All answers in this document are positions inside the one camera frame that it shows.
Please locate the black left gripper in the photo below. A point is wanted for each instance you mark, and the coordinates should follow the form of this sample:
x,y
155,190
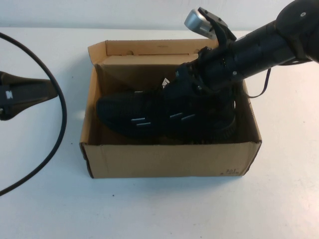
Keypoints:
x,y
6,94

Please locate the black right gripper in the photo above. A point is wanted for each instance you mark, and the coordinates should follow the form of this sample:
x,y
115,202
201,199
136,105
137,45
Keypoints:
x,y
199,72

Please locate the brown cardboard shoe box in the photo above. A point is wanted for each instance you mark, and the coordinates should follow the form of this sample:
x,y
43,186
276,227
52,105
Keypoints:
x,y
162,161

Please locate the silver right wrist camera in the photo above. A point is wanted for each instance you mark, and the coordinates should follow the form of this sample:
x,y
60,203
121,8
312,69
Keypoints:
x,y
197,21

